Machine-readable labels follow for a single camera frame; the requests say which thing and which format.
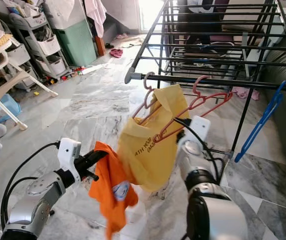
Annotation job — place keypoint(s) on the reddish brown plastic hanger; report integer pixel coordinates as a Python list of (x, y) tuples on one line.
[(220, 97), (147, 86)]

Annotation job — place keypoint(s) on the pink hanging towel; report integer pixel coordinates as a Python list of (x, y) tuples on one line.
[(97, 12)]

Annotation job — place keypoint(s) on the white drawer cart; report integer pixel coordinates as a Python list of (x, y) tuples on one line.
[(45, 47)]

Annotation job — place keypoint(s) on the green storage bin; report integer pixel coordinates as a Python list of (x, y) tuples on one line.
[(75, 45)]

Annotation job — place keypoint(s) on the yellow printed shirt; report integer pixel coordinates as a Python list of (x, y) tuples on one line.
[(148, 150)]

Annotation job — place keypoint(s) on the pink crumpled garment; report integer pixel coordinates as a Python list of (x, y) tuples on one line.
[(243, 92)]

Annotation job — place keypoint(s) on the black metal drying rack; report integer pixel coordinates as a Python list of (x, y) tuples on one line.
[(213, 80)]

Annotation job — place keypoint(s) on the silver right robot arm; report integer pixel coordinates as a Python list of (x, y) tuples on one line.
[(218, 215)]

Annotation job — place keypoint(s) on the brown wooden post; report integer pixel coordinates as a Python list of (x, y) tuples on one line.
[(99, 46)]

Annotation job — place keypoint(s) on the orange shirt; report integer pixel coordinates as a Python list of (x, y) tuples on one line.
[(110, 195)]

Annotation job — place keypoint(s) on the blue plastic hanger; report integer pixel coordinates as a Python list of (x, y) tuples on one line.
[(260, 122)]

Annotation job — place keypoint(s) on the white paper sheet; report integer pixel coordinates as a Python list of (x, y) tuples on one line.
[(93, 69)]

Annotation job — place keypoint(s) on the beige floor cloth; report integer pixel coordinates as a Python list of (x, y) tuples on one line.
[(133, 42)]

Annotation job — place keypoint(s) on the white baby high chair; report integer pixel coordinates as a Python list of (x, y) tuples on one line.
[(8, 65)]

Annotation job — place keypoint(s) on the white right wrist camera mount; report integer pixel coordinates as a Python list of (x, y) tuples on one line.
[(200, 127)]

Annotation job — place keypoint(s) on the light blue box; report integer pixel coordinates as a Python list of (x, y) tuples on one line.
[(0, 107)]

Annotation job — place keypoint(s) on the bright glass door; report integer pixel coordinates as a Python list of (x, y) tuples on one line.
[(150, 15)]

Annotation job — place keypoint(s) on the maroon cloth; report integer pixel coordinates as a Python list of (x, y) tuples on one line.
[(116, 53)]

